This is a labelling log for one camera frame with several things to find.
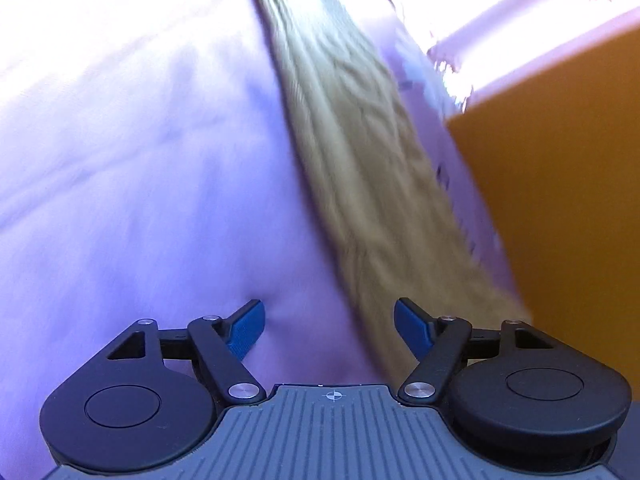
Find beige cable knit sweater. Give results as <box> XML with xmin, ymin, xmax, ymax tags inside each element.
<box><xmin>257</xmin><ymin>0</ymin><xmax>522</xmax><ymax>385</ymax></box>

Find orange headboard panel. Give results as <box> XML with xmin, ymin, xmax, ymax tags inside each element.
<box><xmin>449</xmin><ymin>30</ymin><xmax>639</xmax><ymax>385</ymax></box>

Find pink bed sheet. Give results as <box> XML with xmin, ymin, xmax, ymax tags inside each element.
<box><xmin>1</xmin><ymin>0</ymin><xmax>521</xmax><ymax>479</ymax></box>

